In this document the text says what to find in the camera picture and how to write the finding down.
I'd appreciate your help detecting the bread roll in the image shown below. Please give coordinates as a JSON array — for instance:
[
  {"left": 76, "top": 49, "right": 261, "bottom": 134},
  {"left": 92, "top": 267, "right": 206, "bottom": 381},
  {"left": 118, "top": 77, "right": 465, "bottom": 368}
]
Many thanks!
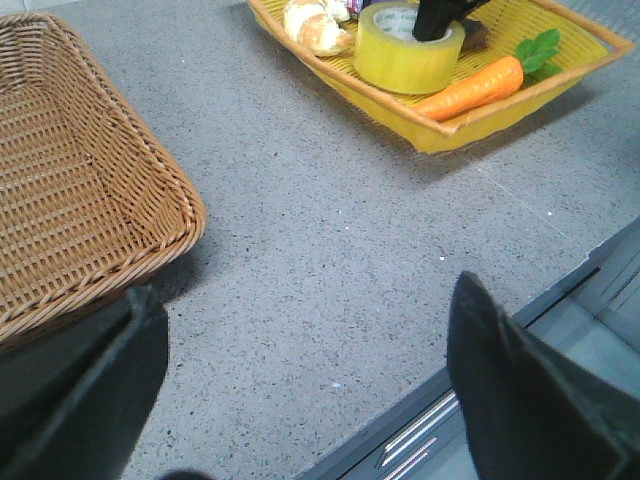
[{"left": 283, "top": 0, "right": 355, "bottom": 57}]

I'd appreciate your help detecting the orange toy carrot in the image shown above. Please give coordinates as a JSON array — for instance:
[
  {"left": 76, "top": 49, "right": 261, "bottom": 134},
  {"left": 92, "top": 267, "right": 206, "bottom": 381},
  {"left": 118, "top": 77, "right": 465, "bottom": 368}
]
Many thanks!
[{"left": 413, "top": 28, "right": 561, "bottom": 122}]

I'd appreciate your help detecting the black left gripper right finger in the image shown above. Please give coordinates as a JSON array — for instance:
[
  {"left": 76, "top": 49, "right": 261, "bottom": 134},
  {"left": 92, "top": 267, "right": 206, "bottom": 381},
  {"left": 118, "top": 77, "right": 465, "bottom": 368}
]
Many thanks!
[{"left": 447, "top": 271, "right": 639, "bottom": 479}]

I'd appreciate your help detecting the brown wicker basket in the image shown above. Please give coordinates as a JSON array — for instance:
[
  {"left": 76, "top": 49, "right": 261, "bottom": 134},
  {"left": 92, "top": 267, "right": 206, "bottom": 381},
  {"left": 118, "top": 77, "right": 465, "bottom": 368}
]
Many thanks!
[{"left": 1, "top": 12, "right": 206, "bottom": 347}]

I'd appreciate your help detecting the yellow woven basket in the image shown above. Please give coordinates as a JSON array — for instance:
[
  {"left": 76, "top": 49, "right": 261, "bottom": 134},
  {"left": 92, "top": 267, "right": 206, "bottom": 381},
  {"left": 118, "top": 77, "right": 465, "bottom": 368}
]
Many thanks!
[{"left": 249, "top": 1, "right": 639, "bottom": 153}]

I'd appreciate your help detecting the brown item in basket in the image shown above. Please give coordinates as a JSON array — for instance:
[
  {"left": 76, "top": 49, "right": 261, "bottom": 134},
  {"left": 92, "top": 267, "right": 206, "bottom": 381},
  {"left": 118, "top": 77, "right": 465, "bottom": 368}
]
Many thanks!
[{"left": 461, "top": 19, "right": 489, "bottom": 53}]

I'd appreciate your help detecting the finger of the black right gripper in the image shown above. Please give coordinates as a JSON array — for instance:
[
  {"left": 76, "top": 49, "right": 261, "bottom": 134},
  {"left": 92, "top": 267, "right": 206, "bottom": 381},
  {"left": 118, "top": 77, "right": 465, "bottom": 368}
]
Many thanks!
[{"left": 412, "top": 0, "right": 487, "bottom": 41}]

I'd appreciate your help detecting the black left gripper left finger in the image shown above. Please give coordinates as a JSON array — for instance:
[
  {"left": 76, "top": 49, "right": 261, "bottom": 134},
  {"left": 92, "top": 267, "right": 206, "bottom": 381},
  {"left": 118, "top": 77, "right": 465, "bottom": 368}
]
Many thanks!
[{"left": 1, "top": 286, "right": 169, "bottom": 479}]

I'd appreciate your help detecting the yellow tape roll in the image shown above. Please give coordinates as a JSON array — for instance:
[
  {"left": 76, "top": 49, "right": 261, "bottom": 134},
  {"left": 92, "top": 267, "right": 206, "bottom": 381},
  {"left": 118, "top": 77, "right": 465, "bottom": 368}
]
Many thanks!
[{"left": 354, "top": 2, "right": 465, "bottom": 95}]

